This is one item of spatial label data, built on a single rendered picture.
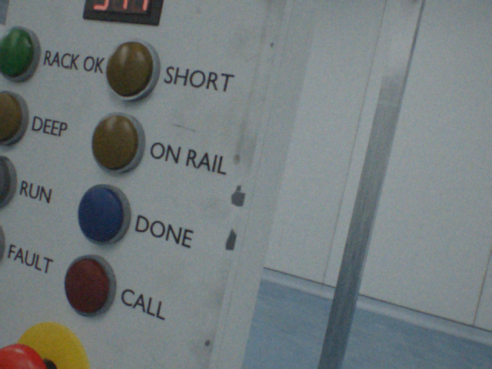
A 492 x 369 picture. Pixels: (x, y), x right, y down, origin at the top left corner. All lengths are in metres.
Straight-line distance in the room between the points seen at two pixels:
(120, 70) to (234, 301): 0.12
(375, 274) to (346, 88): 1.56
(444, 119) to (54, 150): 3.82
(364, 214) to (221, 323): 1.16
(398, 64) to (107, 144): 1.22
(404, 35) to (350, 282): 0.71
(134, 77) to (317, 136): 3.81
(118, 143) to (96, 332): 0.09
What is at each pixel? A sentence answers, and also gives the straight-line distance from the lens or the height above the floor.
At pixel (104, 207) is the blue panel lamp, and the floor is 0.95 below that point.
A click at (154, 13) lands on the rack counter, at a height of 1.05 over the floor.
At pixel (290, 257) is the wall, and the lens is 4.07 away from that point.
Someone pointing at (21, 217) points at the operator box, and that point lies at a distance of 0.28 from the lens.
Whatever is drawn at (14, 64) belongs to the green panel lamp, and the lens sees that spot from 0.29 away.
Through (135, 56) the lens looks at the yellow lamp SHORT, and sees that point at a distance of 0.23.
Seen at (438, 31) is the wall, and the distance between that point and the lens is 4.15.
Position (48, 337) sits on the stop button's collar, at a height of 0.88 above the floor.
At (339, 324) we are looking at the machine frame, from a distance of 1.42.
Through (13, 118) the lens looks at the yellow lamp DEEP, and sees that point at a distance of 0.28.
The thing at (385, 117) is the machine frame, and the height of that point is 1.19.
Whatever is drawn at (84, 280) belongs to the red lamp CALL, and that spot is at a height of 0.92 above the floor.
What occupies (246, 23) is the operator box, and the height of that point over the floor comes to 1.05.
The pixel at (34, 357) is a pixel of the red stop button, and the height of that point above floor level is 0.88.
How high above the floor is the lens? 0.99
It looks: 3 degrees down
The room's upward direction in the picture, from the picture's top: 12 degrees clockwise
